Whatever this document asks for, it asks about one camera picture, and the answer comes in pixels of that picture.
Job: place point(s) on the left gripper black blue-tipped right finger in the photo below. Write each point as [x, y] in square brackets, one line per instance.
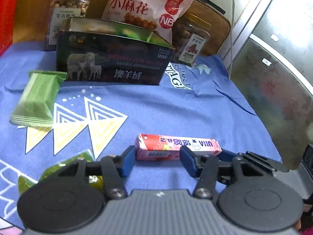
[243, 193]

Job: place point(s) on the light green wafer packet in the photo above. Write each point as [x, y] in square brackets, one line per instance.
[35, 106]

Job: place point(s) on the pink candy box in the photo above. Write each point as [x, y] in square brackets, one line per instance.
[151, 147]

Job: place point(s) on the left gold-lid nut jar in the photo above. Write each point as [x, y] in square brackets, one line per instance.
[60, 11]

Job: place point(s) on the right gold-lid nut jar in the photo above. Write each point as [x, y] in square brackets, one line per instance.
[189, 36]

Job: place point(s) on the red gift bag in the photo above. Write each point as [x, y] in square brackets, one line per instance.
[7, 23]

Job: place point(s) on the dark sheep-print tin box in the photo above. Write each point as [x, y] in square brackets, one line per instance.
[109, 51]

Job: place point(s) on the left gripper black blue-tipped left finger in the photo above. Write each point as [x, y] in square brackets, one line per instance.
[74, 196]

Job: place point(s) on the gold-lid nut jar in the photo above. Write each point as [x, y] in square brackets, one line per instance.
[189, 36]
[60, 11]

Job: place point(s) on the pink twisted-dough snack bag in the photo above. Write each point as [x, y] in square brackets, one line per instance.
[156, 15]

